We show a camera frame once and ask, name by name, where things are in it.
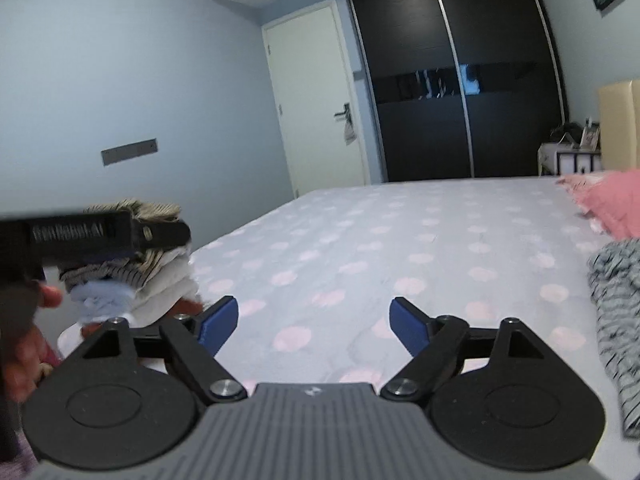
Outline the person's left hand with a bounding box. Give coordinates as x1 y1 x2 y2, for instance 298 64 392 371
0 285 64 404

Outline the black bag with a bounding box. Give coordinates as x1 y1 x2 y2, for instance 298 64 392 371
550 122 581 146

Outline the polka dot bed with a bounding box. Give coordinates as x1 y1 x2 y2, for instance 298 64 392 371
57 175 640 441

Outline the beige padded headboard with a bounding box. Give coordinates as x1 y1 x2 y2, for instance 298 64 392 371
597 79 640 171

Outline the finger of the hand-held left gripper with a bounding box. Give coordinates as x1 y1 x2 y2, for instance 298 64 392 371
132 221 192 252

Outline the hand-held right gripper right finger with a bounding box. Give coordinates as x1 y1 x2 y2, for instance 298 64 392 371
380 297 551 402

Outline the black sliding wardrobe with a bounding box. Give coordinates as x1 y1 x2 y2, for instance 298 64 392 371
346 0 571 183

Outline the pink pillow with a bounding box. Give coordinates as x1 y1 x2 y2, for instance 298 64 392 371
555 169 640 241

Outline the grey striped garment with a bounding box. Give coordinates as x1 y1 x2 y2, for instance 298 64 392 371
586 239 640 438

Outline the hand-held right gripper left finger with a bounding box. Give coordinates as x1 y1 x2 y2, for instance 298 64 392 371
80 296 248 402

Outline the stack of folded clothes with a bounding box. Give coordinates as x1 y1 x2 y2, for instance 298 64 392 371
57 199 207 341

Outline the grey wall switch panel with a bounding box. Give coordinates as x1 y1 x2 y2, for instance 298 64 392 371
101 138 158 166

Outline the pale purple cloth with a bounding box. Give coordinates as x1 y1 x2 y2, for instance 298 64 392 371
0 430 37 480

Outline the white door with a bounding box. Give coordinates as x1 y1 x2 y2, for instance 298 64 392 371
262 0 371 201

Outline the white nightstand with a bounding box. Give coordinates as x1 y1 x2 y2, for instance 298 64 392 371
537 142 603 177

